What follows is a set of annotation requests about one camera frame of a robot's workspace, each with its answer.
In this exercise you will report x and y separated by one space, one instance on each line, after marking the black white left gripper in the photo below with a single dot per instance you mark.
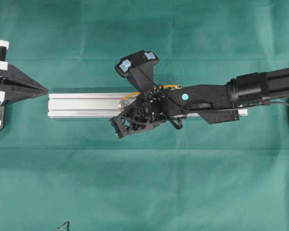
22 86

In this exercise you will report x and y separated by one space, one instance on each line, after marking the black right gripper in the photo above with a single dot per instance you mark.
144 114

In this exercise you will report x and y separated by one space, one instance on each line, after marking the orange rubber band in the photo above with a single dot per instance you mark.
168 87

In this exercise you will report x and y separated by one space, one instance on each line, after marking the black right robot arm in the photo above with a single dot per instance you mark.
213 103

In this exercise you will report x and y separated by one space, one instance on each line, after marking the green table cloth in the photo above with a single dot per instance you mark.
224 177

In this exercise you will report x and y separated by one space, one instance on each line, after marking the silver pulley shaft near camera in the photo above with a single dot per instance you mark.
122 105

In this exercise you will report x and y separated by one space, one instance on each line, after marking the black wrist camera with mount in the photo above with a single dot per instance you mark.
138 68

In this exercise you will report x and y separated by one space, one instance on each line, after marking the aluminium extrusion rail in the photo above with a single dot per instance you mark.
85 105

